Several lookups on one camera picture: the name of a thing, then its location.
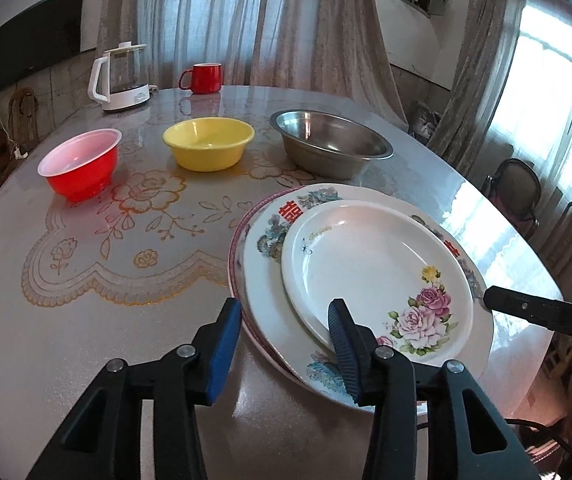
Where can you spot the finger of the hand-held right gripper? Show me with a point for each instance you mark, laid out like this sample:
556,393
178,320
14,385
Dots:
521,306

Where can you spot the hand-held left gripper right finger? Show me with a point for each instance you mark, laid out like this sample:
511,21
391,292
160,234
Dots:
346,355

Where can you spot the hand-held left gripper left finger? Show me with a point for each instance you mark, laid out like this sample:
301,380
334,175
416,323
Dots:
223,350

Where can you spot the colourful floral rim plate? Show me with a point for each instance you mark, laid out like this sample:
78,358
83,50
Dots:
266,280

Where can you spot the large pink rim plate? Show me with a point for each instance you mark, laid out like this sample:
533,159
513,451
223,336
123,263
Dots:
236,265

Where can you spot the white rose print plate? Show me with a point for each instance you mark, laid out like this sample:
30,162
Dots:
366,260

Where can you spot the stainless steel bowl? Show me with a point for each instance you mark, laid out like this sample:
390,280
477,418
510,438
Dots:
331,160

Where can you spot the yellow plastic bowl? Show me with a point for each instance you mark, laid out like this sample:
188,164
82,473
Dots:
208,152

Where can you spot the red plastic bowl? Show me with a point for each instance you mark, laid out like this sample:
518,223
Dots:
83,175

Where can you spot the gold lace table doily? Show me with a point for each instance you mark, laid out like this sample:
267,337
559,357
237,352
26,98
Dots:
140,195

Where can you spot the dark framed picture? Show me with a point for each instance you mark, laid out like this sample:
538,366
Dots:
423,120

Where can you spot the bright window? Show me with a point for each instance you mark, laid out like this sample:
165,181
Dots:
556,85

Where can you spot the narrow grey lace curtain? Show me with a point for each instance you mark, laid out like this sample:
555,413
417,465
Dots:
476,60

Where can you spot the red enamel mug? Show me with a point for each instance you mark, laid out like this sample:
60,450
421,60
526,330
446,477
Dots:
205,80

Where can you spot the white glass electric kettle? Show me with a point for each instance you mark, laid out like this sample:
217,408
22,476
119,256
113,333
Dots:
125,97

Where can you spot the white power strip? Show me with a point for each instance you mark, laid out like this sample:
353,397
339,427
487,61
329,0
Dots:
19,152

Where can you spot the carved wooden chair back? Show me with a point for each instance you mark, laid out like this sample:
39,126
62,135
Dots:
23,115

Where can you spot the wide grey lace curtain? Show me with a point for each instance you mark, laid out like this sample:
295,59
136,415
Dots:
266,20

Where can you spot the black wall television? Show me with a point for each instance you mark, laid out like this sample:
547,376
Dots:
35,40

